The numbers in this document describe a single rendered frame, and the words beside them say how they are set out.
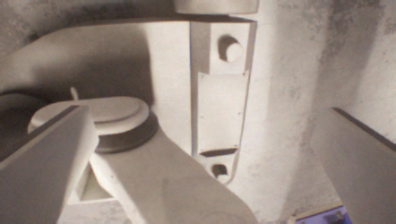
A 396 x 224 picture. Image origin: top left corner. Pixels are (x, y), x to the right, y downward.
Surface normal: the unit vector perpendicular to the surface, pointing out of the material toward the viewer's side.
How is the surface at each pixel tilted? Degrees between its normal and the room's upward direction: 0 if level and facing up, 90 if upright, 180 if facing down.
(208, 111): 0
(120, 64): 0
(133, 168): 90
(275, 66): 0
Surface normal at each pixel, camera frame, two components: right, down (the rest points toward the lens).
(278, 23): 0.18, 0.50
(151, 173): 0.00, -0.86
